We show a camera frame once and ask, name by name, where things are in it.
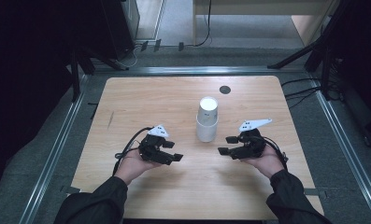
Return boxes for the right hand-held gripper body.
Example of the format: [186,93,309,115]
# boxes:
[235,118,273,161]

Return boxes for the stack of white paper cups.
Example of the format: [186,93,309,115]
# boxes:
[195,95,220,144]

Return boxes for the grey tape strip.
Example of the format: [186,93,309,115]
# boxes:
[303,188,328,199]
[60,185,81,196]

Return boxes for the white floor cable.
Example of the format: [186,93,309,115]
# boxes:
[114,43,144,69]

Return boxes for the black cabinet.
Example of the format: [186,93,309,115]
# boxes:
[100,0,141,61]

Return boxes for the dark curtain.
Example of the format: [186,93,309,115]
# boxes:
[0,0,81,216]
[329,0,371,148]

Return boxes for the black metal stand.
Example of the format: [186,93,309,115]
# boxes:
[68,46,131,103]
[266,0,344,102]

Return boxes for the person's left hand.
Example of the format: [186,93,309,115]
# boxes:
[114,148,163,186]

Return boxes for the light wooden desk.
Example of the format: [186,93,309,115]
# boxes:
[192,0,341,47]

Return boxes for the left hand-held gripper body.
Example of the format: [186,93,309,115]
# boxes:
[137,124,170,164]

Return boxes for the hand-held gripper black cable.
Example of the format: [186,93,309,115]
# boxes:
[261,135,290,172]
[112,126,155,177]

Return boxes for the black hanging cable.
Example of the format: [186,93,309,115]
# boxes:
[193,0,213,48]

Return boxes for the left hand-held gripper black cable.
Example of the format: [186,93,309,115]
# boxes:
[112,126,155,177]

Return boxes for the right hand-held gripper black cable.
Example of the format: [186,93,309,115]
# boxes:
[261,135,290,172]

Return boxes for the person's right hand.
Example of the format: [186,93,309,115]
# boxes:
[240,144,286,180]

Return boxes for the black floor cables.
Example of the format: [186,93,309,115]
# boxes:
[280,77,323,110]

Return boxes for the metal floor rail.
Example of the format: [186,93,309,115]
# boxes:
[18,74,89,224]
[308,76,371,224]
[93,65,308,77]

